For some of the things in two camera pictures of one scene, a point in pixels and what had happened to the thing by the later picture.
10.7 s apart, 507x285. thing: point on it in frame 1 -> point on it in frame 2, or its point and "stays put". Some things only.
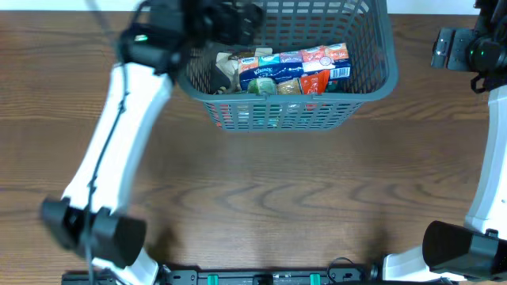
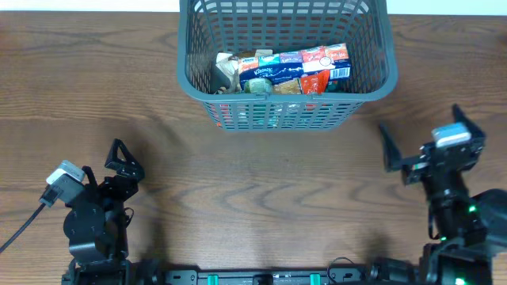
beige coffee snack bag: (226, 62) stays put
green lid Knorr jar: (262, 86) stays put
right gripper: (442, 47) -> (432, 159)
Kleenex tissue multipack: (291, 64) stays put
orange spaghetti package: (314, 84) stays put
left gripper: (236, 22) -> (117, 184)
